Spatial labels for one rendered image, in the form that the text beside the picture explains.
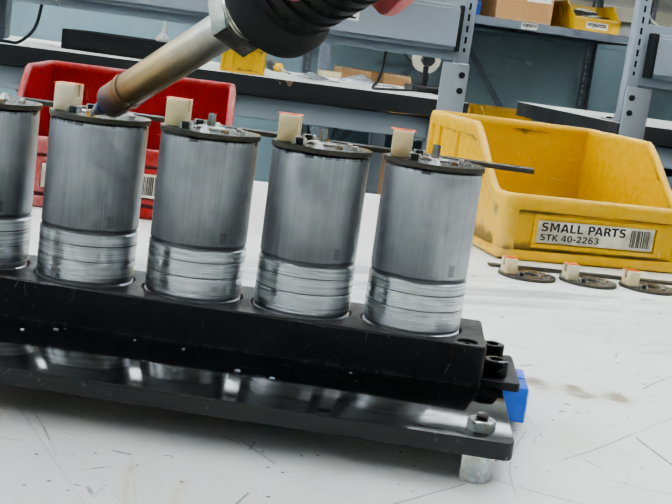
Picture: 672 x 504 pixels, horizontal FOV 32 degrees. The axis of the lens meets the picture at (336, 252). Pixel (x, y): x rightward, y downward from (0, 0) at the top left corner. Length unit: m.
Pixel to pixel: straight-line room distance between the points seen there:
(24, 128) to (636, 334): 0.23
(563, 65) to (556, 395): 4.65
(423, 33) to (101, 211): 2.32
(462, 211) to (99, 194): 0.09
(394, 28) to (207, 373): 2.33
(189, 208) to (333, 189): 0.04
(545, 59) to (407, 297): 4.66
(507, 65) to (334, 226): 4.61
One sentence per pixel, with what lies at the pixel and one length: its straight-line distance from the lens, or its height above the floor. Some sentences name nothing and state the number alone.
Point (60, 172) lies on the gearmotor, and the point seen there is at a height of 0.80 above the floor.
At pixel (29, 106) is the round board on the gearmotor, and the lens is 0.30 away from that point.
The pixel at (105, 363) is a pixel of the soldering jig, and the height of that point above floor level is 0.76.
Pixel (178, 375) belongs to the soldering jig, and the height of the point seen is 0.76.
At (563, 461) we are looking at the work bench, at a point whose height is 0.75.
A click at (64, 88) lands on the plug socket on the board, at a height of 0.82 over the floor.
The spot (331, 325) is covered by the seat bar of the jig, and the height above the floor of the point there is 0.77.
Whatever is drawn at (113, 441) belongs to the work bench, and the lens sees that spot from 0.25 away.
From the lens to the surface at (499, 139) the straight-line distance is 0.66.
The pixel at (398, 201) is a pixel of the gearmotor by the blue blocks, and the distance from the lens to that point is 0.28.
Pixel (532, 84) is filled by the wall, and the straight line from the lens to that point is 4.92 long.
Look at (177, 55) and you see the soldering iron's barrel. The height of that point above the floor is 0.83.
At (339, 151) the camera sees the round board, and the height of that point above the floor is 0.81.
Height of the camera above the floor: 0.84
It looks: 10 degrees down
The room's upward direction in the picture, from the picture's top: 8 degrees clockwise
